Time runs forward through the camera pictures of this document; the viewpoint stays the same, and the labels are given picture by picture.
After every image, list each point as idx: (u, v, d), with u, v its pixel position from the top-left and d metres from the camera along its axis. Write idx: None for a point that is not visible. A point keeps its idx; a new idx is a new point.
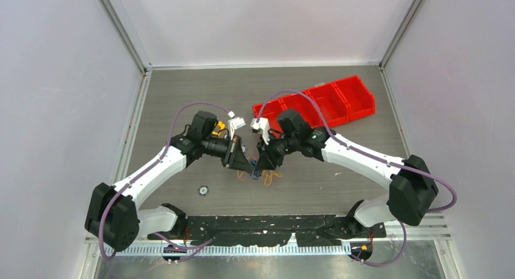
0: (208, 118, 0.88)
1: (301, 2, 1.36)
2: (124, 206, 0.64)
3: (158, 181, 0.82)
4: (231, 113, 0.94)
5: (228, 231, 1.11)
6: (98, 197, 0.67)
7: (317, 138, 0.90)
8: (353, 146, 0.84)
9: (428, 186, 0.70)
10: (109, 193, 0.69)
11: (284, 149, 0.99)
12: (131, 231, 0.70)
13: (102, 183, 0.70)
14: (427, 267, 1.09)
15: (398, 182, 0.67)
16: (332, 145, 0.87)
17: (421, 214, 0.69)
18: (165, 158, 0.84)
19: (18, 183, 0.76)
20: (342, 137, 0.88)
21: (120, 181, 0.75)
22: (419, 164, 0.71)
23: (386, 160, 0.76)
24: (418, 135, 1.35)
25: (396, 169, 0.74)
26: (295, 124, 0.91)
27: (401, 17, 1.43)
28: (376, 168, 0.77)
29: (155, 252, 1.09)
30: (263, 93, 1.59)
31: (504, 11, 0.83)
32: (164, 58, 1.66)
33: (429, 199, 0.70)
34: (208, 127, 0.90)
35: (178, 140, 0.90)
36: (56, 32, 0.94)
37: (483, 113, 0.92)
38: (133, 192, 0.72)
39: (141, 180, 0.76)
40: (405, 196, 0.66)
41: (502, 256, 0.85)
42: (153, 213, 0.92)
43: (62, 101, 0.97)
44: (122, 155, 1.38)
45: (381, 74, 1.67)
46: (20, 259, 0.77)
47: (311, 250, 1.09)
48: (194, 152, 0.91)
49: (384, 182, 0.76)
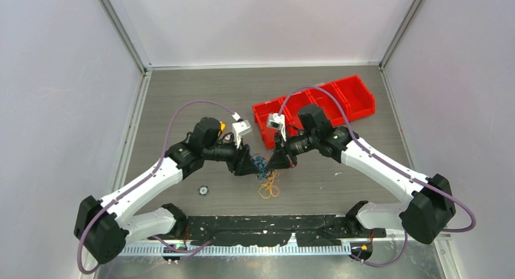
0: (208, 129, 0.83)
1: (301, 2, 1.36)
2: (107, 225, 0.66)
3: (150, 195, 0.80)
4: (235, 115, 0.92)
5: (228, 231, 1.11)
6: (84, 210, 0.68)
7: (339, 140, 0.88)
8: (376, 154, 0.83)
9: (446, 207, 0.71)
10: (96, 206, 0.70)
11: (303, 146, 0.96)
12: (116, 245, 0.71)
13: (90, 197, 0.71)
14: (427, 267, 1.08)
15: (419, 199, 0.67)
16: (353, 148, 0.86)
17: (434, 233, 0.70)
18: (158, 172, 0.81)
19: (19, 184, 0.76)
20: (365, 142, 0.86)
21: (109, 194, 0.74)
22: (444, 185, 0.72)
23: (409, 175, 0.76)
24: (417, 135, 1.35)
25: (419, 186, 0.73)
26: (317, 121, 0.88)
27: (401, 17, 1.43)
28: (397, 181, 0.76)
29: (155, 252, 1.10)
30: (263, 93, 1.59)
31: (504, 11, 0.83)
32: (164, 58, 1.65)
33: (444, 219, 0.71)
34: (209, 137, 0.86)
35: (176, 151, 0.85)
36: (56, 31, 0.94)
37: (483, 113, 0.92)
38: (118, 210, 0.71)
39: (129, 197, 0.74)
40: (424, 214, 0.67)
41: (502, 256, 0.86)
42: (148, 219, 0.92)
43: (62, 100, 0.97)
44: (122, 155, 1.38)
45: (381, 74, 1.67)
46: (20, 259, 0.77)
47: (311, 250, 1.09)
48: (192, 165, 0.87)
49: (402, 196, 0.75)
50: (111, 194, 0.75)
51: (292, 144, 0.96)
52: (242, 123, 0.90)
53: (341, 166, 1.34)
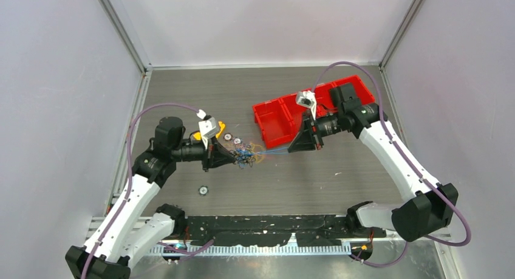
0: (171, 129, 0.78)
1: (301, 2, 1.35)
2: (101, 268, 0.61)
3: (132, 220, 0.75)
4: (200, 113, 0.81)
5: (228, 231, 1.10)
6: (72, 262, 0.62)
7: (365, 115, 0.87)
8: (396, 143, 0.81)
9: (443, 217, 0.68)
10: (82, 254, 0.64)
11: (333, 127, 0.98)
12: (121, 276, 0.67)
13: (72, 247, 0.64)
14: (428, 267, 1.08)
15: (420, 200, 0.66)
16: (376, 129, 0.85)
17: (419, 234, 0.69)
18: (132, 196, 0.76)
19: (19, 184, 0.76)
20: (391, 126, 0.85)
21: (90, 238, 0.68)
22: (452, 194, 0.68)
23: (421, 174, 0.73)
24: (417, 135, 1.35)
25: (427, 188, 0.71)
26: (345, 95, 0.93)
27: (401, 17, 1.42)
28: (407, 176, 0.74)
29: (155, 252, 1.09)
30: (264, 93, 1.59)
31: (504, 11, 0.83)
32: (164, 58, 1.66)
33: (436, 226, 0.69)
34: (173, 137, 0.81)
35: (141, 161, 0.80)
36: (56, 33, 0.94)
37: (483, 114, 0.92)
38: (106, 250, 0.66)
39: (113, 231, 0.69)
40: (419, 214, 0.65)
41: (501, 256, 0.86)
42: (145, 233, 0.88)
43: (63, 100, 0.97)
44: (122, 155, 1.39)
45: (381, 74, 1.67)
46: (21, 259, 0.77)
47: (311, 250, 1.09)
48: (163, 171, 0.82)
49: (406, 191, 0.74)
50: (92, 236, 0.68)
51: (321, 124, 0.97)
52: (206, 122, 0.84)
53: (341, 165, 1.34)
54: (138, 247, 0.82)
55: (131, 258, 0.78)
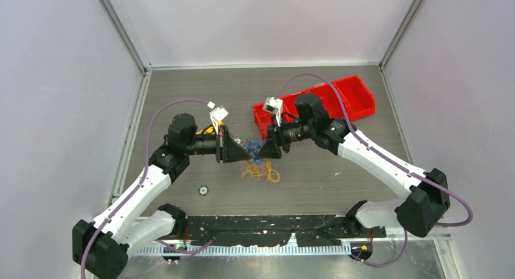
0: (183, 129, 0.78)
1: (301, 2, 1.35)
2: (105, 244, 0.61)
3: (143, 206, 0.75)
4: (210, 104, 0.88)
5: (228, 231, 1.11)
6: (78, 236, 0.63)
7: (336, 132, 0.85)
8: (373, 147, 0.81)
9: (442, 201, 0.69)
10: (89, 230, 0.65)
11: (297, 134, 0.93)
12: (120, 262, 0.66)
13: (81, 221, 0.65)
14: (428, 267, 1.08)
15: (416, 194, 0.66)
16: (351, 141, 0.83)
17: (429, 227, 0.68)
18: (146, 182, 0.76)
19: (19, 184, 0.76)
20: (363, 135, 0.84)
21: (99, 214, 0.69)
22: (441, 179, 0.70)
23: (407, 169, 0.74)
24: (417, 135, 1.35)
25: (417, 180, 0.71)
26: (315, 112, 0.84)
27: (401, 16, 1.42)
28: (395, 175, 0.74)
29: (155, 252, 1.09)
30: (264, 92, 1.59)
31: (504, 10, 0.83)
32: (164, 58, 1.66)
33: (440, 212, 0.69)
34: (186, 135, 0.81)
35: (158, 157, 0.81)
36: (56, 33, 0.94)
37: (483, 113, 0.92)
38: (113, 227, 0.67)
39: (122, 212, 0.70)
40: (421, 210, 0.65)
41: (500, 256, 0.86)
42: (146, 225, 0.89)
43: (63, 100, 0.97)
44: (122, 155, 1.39)
45: (381, 74, 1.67)
46: (20, 258, 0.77)
47: (311, 251, 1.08)
48: (178, 167, 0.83)
49: (401, 191, 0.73)
50: (102, 213, 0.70)
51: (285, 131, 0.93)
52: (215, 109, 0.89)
53: (341, 165, 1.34)
54: (138, 237, 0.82)
55: (130, 247, 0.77)
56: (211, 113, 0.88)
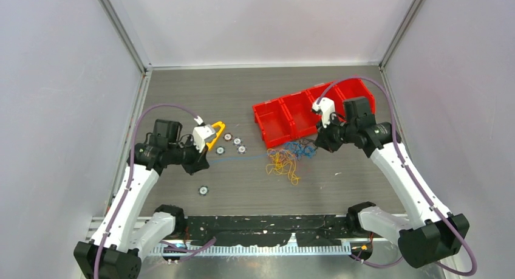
0: (172, 121, 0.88)
1: (301, 2, 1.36)
2: (113, 257, 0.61)
3: (137, 209, 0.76)
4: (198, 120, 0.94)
5: (229, 231, 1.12)
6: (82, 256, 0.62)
7: (378, 135, 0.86)
8: (409, 166, 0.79)
9: (452, 246, 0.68)
10: (92, 247, 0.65)
11: (340, 136, 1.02)
12: (133, 267, 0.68)
13: (79, 244, 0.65)
14: (428, 267, 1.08)
15: (429, 229, 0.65)
16: (389, 151, 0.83)
17: (426, 260, 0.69)
18: (133, 185, 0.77)
19: (19, 184, 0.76)
20: (404, 150, 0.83)
21: (97, 231, 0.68)
22: (463, 225, 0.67)
23: (432, 202, 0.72)
24: (416, 135, 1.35)
25: (437, 217, 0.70)
26: (359, 110, 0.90)
27: (401, 17, 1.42)
28: (417, 203, 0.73)
29: (155, 252, 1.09)
30: (264, 92, 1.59)
31: (505, 11, 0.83)
32: (164, 57, 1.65)
33: (443, 253, 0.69)
34: (172, 132, 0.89)
35: (138, 152, 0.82)
36: (56, 33, 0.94)
37: (483, 113, 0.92)
38: (115, 239, 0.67)
39: (119, 221, 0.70)
40: (427, 243, 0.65)
41: (500, 256, 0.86)
42: (149, 228, 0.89)
43: (63, 100, 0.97)
44: (122, 155, 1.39)
45: (381, 74, 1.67)
46: (21, 258, 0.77)
47: (313, 250, 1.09)
48: (161, 158, 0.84)
49: (415, 219, 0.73)
50: (98, 230, 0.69)
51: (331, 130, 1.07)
52: (206, 128, 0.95)
53: (341, 165, 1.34)
54: (145, 241, 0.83)
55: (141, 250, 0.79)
56: (198, 129, 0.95)
